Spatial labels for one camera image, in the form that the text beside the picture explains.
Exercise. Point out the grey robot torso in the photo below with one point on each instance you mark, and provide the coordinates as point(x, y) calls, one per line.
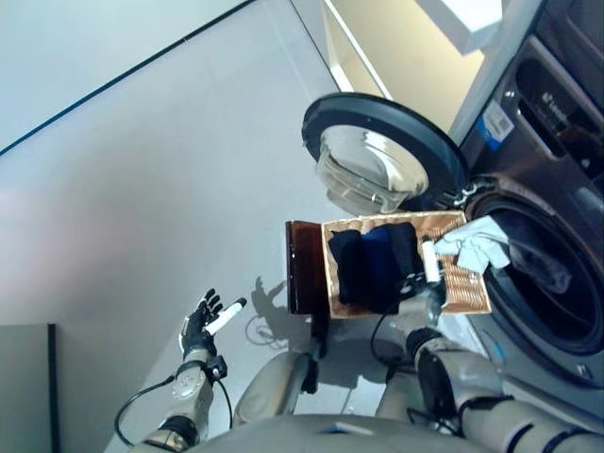
point(330, 434)

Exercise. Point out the black garment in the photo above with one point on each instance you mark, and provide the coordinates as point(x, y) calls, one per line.
point(347, 264)

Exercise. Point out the blue label sticker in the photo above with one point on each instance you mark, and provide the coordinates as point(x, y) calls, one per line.
point(491, 129)

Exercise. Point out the round washing machine door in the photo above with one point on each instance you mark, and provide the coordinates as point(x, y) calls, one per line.
point(377, 156)

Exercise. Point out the light grey garment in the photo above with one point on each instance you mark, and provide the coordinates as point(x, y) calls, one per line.
point(481, 240)

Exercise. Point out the dark grey dryer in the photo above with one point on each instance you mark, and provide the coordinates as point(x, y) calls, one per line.
point(585, 19)

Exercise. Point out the dark grey cabinet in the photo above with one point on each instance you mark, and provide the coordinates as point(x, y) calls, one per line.
point(26, 387)

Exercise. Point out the grey right robot leg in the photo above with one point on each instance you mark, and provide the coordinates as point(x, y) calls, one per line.
point(396, 401)

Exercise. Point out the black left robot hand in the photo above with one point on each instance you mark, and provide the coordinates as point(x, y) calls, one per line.
point(198, 330)

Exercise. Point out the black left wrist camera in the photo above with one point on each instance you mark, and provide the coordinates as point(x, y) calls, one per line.
point(217, 367)

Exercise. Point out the white cabinet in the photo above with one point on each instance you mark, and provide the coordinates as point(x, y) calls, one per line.
point(358, 42)

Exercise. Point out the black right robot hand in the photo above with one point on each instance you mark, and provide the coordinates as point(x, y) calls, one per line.
point(430, 264)

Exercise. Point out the dark brown glossy stool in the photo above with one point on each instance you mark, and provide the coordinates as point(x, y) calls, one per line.
point(307, 269)

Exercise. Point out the woven wicker laundry basket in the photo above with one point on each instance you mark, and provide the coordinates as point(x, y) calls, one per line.
point(464, 292)

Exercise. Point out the dark grey garment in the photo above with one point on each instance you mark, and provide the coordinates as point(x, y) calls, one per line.
point(542, 269)

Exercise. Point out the dark grey washing machine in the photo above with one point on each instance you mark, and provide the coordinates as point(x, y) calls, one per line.
point(566, 189)

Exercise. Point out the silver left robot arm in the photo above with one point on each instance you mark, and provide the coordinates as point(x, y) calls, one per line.
point(189, 387)

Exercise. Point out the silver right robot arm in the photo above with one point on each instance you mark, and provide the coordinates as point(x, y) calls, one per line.
point(462, 377)

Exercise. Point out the blue garment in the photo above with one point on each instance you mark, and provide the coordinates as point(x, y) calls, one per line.
point(375, 264)

